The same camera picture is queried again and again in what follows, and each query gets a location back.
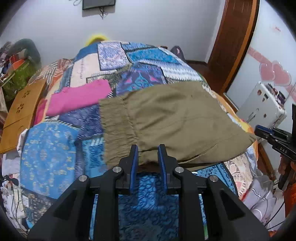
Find pink folded cloth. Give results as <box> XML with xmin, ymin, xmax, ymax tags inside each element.
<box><xmin>34</xmin><ymin>79</ymin><xmax>111</xmax><ymax>125</ymax></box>

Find olive green pants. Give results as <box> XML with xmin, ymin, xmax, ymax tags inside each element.
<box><xmin>99</xmin><ymin>82</ymin><xmax>256</xmax><ymax>170</ymax></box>

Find yellow pillow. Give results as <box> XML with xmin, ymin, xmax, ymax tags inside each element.
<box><xmin>85</xmin><ymin>34</ymin><xmax>108</xmax><ymax>47</ymax></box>

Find grey white bedsheet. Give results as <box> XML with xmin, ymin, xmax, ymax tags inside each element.
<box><xmin>237</xmin><ymin>175</ymin><xmax>285</xmax><ymax>230</ymax></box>

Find wall mounted black screen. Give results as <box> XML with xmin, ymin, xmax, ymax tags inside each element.
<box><xmin>82</xmin><ymin>0</ymin><xmax>116</xmax><ymax>10</ymax></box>

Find brown wooden door frame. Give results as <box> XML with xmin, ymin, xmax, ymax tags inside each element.
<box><xmin>206</xmin><ymin>0</ymin><xmax>260</xmax><ymax>95</ymax></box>

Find grey backpack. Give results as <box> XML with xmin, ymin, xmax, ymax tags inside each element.
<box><xmin>170</xmin><ymin>46</ymin><xmax>186</xmax><ymax>62</ymax></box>

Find wooden lap tray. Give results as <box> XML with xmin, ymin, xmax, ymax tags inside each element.
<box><xmin>1</xmin><ymin>79</ymin><xmax>46</xmax><ymax>154</ymax></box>

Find blue patchwork bed cover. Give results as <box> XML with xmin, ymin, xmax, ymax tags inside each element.
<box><xmin>20</xmin><ymin>41</ymin><xmax>253</xmax><ymax>240</ymax></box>

